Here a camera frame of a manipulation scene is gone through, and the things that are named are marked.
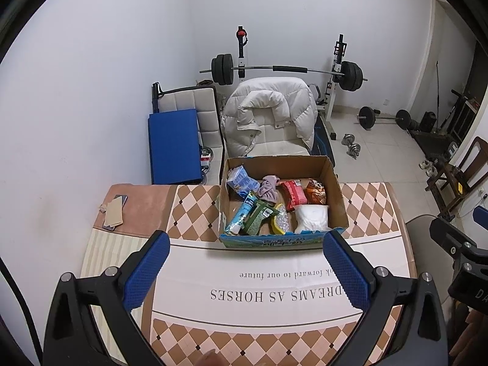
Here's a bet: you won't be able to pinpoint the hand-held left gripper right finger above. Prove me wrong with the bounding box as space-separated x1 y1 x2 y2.
323 231 448 366

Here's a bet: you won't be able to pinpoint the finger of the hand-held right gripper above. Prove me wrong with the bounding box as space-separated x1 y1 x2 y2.
430 217 488 266
473 206 488 231

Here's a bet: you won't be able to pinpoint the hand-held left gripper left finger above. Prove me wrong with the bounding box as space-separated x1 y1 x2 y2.
44 231 170 366

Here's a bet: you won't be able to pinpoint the white soft bag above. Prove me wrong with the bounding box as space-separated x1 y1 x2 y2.
293 204 330 233

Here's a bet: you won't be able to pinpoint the yellow clear packet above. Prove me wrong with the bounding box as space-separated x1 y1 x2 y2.
269 203 289 235

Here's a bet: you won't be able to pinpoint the orange snack packet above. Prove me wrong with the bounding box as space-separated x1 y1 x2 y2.
304 179 328 206

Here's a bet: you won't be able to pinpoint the red packet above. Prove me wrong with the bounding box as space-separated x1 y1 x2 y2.
278 180 309 213

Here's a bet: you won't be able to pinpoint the green packet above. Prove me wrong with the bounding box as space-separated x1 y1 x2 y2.
241 199 281 236

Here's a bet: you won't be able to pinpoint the light blue long sachet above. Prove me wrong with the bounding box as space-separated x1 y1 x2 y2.
224 192 257 236

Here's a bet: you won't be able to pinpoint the purple cloth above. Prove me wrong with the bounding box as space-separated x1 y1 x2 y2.
258 175 282 203

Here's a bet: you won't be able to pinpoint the cardboard box blue print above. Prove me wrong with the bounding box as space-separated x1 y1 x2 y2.
218 155 348 250

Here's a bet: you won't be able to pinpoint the blue tissue packet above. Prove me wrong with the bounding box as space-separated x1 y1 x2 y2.
227 166 262 199

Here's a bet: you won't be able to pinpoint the dark wooden chair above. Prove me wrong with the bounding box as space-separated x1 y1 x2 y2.
425 136 488 222

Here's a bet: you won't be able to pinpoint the cream striped mat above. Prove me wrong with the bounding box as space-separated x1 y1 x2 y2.
80 184 180 313

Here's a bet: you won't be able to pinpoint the checkered printed tablecloth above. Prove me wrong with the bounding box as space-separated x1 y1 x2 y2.
141 182 418 366

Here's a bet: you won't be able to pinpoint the dark low platform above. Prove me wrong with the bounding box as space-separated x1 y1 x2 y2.
410 127 458 153

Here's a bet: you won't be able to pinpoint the black speaker box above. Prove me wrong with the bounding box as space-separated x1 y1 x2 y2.
419 111 437 132

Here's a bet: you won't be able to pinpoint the small white red object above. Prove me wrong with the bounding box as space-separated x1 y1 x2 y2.
200 145 214 178

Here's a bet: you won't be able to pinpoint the blue folded mat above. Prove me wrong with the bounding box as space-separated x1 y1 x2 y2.
148 109 203 185

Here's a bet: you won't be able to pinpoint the short barbell black plates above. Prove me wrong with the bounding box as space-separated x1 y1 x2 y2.
357 107 410 130

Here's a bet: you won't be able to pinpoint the white bench press rack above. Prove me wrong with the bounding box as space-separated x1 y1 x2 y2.
234 27 348 142

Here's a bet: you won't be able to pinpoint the white padded chair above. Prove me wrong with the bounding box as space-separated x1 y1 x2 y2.
152 82 225 161

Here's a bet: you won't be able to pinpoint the white puffer jacket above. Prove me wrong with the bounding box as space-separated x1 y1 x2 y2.
221 77 319 158

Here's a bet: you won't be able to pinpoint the long barbell black plates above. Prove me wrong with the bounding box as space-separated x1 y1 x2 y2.
199 53 368 92

